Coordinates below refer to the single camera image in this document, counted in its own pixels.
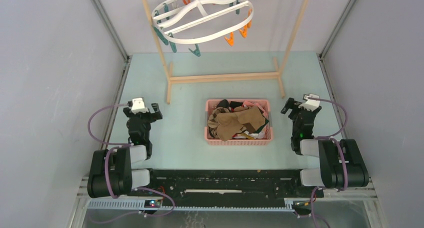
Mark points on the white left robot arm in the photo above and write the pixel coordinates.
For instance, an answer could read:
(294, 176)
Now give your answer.
(111, 173)

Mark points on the white oval clip hanger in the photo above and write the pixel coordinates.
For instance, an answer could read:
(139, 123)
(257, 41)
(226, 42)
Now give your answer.
(194, 22)

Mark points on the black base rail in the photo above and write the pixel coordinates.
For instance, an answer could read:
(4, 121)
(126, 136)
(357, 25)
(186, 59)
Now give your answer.
(240, 189)

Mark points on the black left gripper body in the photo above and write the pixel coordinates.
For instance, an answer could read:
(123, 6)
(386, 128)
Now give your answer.
(146, 118)

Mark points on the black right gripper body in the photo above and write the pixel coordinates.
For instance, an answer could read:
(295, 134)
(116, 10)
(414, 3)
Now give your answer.
(293, 116)

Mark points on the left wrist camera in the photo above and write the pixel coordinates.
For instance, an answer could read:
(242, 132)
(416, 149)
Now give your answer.
(138, 106)

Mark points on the pink plastic basket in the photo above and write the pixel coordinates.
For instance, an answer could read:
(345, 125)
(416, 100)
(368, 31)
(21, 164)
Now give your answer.
(243, 138)

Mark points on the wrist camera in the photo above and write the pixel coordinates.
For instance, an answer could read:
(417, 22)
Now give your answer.
(138, 106)
(311, 102)

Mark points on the pink green patterned sock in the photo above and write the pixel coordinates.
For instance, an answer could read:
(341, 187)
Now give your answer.
(263, 110)

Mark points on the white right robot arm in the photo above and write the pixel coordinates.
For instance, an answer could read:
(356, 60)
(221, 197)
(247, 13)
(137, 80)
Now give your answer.
(341, 165)

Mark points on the wooden hanger rack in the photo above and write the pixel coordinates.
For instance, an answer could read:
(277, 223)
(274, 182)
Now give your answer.
(220, 47)

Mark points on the black sock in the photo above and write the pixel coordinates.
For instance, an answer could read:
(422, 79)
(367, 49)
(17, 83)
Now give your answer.
(230, 105)

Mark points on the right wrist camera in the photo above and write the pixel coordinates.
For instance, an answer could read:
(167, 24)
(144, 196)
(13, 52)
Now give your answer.
(311, 102)

